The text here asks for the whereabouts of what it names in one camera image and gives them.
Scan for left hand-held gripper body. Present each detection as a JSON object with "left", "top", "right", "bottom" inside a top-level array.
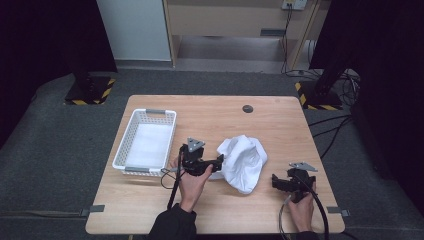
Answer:
[{"left": 179, "top": 136, "right": 218, "bottom": 177}]

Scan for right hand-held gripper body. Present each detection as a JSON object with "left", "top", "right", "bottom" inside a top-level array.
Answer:
[{"left": 281, "top": 161, "right": 319, "bottom": 204}]

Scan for white cloth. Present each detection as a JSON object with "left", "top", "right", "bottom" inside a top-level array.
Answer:
[{"left": 209, "top": 134, "right": 269, "bottom": 195}]

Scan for white plastic basket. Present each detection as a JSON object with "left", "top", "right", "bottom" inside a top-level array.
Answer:
[{"left": 112, "top": 107, "right": 178, "bottom": 177}]

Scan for person's left hand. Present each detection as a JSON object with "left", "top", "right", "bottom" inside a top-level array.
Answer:
[{"left": 169, "top": 156, "right": 214, "bottom": 214}]

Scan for person's right hand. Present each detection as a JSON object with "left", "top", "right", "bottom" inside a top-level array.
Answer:
[{"left": 287, "top": 181, "right": 317, "bottom": 233}]

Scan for grey tape strip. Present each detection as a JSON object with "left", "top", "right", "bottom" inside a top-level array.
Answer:
[
  {"left": 326, "top": 206, "right": 351, "bottom": 218},
  {"left": 79, "top": 204, "right": 106, "bottom": 218}
]

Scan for black stand with striped base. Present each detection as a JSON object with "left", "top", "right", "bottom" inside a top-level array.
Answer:
[
  {"left": 294, "top": 59, "right": 344, "bottom": 111},
  {"left": 63, "top": 56, "right": 117, "bottom": 106}
]

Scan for dark curtain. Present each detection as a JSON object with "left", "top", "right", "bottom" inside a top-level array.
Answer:
[
  {"left": 0, "top": 0, "right": 118, "bottom": 144},
  {"left": 309, "top": 0, "right": 424, "bottom": 218}
]

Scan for light wooden cabinet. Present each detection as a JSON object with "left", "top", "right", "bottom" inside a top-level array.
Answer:
[{"left": 162, "top": 0, "right": 334, "bottom": 72}]

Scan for white panel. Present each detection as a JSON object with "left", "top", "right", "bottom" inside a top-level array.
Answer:
[{"left": 96, "top": 0, "right": 173, "bottom": 62}]

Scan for white power strip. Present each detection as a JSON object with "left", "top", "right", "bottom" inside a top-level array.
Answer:
[{"left": 281, "top": 0, "right": 308, "bottom": 11}]

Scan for thin grey right gripper cable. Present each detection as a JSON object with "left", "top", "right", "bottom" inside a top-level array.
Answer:
[{"left": 278, "top": 195, "right": 293, "bottom": 240}]

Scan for thick black left gripper cable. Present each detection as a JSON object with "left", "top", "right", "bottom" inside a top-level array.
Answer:
[{"left": 166, "top": 145, "right": 186, "bottom": 212}]

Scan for thick black gripper cable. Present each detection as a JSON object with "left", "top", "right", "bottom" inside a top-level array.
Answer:
[
  {"left": 166, "top": 145, "right": 186, "bottom": 212},
  {"left": 294, "top": 173, "right": 331, "bottom": 240}
]

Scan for thick black right gripper cable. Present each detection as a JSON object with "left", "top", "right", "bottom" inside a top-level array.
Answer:
[{"left": 294, "top": 173, "right": 331, "bottom": 240}]

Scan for thin left gripper cable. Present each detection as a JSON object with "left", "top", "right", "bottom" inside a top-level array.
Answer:
[{"left": 160, "top": 167, "right": 182, "bottom": 191}]

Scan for black floor cable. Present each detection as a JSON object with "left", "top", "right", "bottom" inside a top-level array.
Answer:
[
  {"left": 308, "top": 114, "right": 353, "bottom": 128},
  {"left": 312, "top": 116, "right": 354, "bottom": 160}
]

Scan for tangle of floor cables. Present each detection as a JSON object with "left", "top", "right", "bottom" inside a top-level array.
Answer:
[{"left": 283, "top": 68, "right": 362, "bottom": 108}]

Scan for black hanging power cable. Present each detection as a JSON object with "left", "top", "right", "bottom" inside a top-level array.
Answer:
[{"left": 280, "top": 3, "right": 294, "bottom": 75}]

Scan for grey cabinet handle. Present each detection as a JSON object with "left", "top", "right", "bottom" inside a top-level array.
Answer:
[{"left": 260, "top": 28, "right": 287, "bottom": 37}]

